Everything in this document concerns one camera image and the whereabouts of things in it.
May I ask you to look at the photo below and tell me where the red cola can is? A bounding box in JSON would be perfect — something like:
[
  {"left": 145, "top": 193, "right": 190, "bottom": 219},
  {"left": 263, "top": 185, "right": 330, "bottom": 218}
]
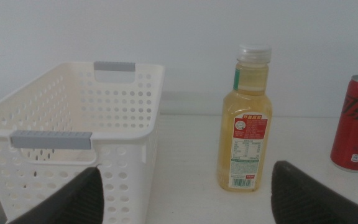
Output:
[{"left": 330, "top": 74, "right": 358, "bottom": 172}]

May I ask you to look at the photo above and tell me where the white perforated plastic basket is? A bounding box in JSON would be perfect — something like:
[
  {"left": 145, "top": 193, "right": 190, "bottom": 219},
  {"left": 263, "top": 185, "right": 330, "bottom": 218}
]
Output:
[{"left": 0, "top": 61, "right": 167, "bottom": 224}]

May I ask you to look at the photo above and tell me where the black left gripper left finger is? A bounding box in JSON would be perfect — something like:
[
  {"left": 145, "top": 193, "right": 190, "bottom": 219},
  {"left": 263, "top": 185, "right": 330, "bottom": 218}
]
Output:
[{"left": 7, "top": 167, "right": 104, "bottom": 224}]

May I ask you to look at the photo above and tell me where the yellow tea bottle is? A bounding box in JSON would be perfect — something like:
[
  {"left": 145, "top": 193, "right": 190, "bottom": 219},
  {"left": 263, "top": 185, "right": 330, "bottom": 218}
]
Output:
[{"left": 216, "top": 44, "right": 273, "bottom": 192}]

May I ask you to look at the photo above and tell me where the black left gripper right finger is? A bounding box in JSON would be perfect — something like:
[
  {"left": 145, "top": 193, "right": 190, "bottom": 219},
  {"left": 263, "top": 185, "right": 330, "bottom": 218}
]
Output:
[{"left": 270, "top": 161, "right": 358, "bottom": 224}]

